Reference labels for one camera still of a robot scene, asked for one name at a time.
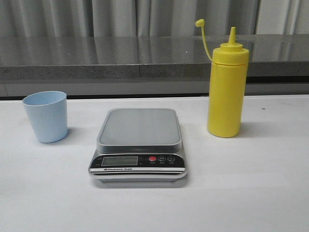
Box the yellow squeeze bottle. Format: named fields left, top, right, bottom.
left=195, top=19, right=249, bottom=138

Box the light blue plastic cup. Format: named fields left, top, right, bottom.
left=23, top=91, right=68, bottom=143

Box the silver digital kitchen scale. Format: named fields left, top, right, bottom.
left=88, top=108, right=188, bottom=182

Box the grey stone counter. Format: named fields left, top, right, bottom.
left=0, top=34, right=309, bottom=99

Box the grey curtain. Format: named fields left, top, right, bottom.
left=0, top=0, right=309, bottom=37

